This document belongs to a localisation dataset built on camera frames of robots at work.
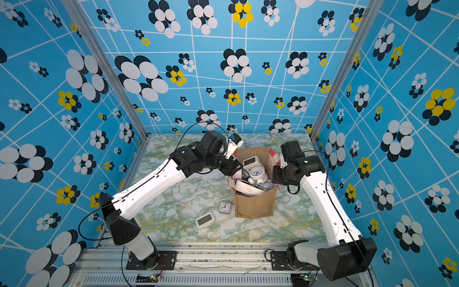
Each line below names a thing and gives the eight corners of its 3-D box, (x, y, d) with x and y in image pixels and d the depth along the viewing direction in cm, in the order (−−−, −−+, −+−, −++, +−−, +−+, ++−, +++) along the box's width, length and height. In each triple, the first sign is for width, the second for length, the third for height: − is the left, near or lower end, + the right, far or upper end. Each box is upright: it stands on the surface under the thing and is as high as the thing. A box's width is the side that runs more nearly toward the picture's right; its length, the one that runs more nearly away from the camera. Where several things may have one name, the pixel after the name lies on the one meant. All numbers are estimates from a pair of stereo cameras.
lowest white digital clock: (197, 230, 84) (196, 228, 81) (195, 221, 86) (194, 219, 84) (216, 222, 86) (215, 220, 83) (213, 213, 89) (212, 211, 86)
